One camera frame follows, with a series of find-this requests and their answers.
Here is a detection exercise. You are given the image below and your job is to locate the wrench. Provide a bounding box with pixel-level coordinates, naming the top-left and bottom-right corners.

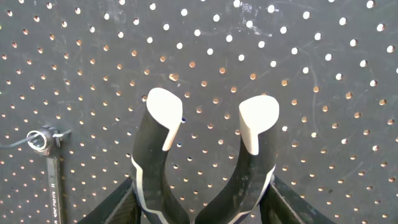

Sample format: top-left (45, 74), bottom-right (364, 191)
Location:
top-left (25, 124), bottom-right (67, 224)

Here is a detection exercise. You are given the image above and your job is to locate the black pegboard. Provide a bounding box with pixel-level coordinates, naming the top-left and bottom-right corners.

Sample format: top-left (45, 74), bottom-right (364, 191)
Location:
top-left (0, 0), bottom-right (398, 224)

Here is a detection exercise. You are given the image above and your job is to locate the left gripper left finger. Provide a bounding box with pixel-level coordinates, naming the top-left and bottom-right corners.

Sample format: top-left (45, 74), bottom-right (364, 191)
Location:
top-left (76, 176), bottom-right (142, 224)

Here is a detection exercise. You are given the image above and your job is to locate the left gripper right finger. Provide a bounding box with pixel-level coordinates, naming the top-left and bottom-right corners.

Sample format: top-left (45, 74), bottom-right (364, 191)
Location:
top-left (259, 174), bottom-right (337, 224)

